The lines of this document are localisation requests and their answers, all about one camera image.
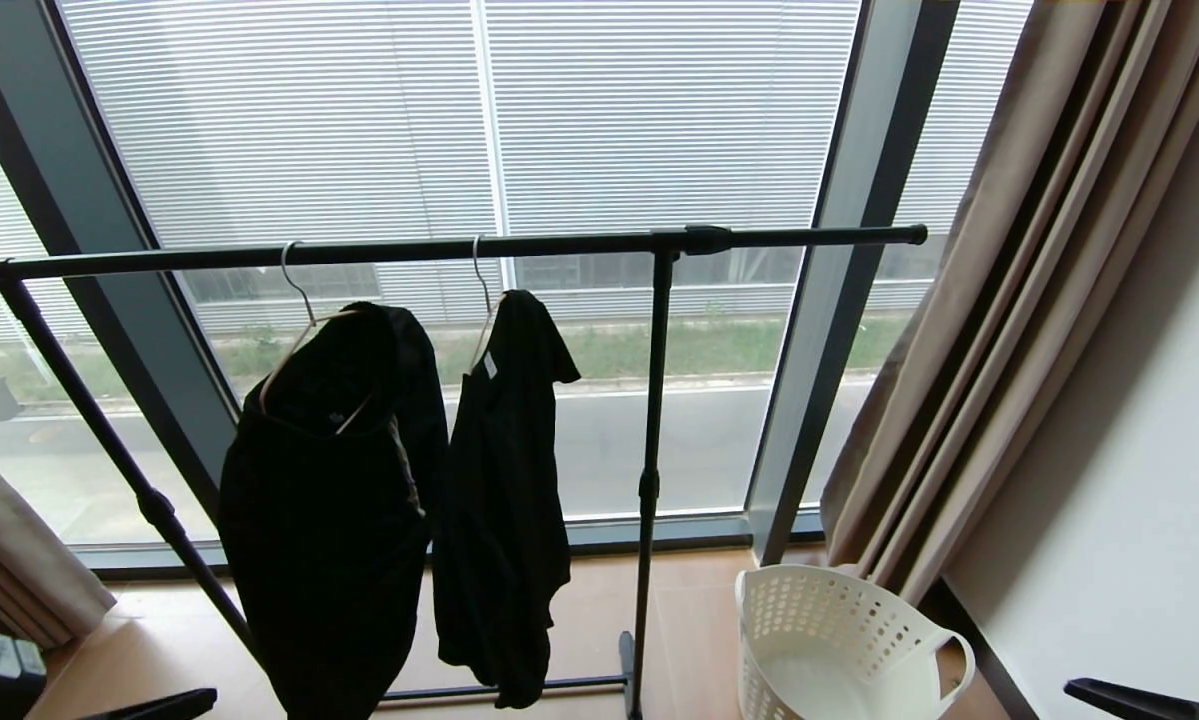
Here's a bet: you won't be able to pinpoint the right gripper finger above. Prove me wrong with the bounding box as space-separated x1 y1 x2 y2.
1064 678 1199 720

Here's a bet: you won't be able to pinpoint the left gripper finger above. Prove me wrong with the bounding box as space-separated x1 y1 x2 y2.
77 688 219 720

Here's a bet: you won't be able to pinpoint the black shorts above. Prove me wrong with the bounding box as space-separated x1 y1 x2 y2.
217 300 450 720

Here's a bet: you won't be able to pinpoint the black garment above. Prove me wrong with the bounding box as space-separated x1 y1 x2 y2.
431 289 582 711

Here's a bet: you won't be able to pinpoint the pink clothes hanger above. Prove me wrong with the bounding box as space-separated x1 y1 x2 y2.
257 240 375 436
467 235 508 377

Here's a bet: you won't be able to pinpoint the white laundry basket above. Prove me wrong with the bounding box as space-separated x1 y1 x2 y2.
735 563 977 720

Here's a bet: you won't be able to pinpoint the black clothes rack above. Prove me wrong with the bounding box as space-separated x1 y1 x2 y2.
0 224 929 720

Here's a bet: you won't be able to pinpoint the beige curtain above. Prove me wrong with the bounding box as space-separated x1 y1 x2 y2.
821 0 1199 607
0 428 118 651

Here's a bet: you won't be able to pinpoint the window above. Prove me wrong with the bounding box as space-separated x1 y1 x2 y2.
0 0 1035 573

